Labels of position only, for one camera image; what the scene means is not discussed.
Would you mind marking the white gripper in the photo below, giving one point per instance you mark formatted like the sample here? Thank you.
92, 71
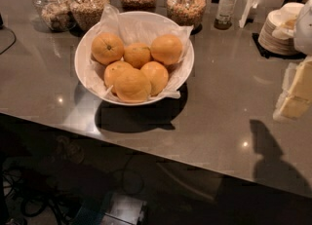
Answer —
304, 29

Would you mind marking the orange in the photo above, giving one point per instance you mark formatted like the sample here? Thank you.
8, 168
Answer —
157, 74
137, 55
132, 86
166, 49
107, 47
113, 71

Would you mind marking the white paper bowl liner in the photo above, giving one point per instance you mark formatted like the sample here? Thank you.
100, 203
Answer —
136, 27

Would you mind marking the white ceramic bowl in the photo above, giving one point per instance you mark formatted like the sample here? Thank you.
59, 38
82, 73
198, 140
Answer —
81, 63

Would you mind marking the black mat under plates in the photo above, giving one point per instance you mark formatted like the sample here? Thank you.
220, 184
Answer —
263, 52

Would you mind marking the stack of white plates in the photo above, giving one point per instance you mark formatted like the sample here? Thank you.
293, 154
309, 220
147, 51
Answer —
276, 35

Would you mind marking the white card stand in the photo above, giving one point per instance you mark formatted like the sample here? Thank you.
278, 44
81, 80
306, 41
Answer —
249, 5

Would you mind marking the glass jar colourful cereal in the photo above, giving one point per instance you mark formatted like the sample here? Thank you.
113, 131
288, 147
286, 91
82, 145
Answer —
186, 12

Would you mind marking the orange front bottom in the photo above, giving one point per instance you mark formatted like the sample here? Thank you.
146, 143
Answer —
132, 86

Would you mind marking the metal box on floor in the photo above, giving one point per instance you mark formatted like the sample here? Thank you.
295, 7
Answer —
124, 210

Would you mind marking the glass jar of grains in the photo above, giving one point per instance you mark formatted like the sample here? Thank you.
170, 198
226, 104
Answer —
87, 13

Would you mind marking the glass jar far left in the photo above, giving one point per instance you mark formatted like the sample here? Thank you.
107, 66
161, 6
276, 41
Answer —
56, 14

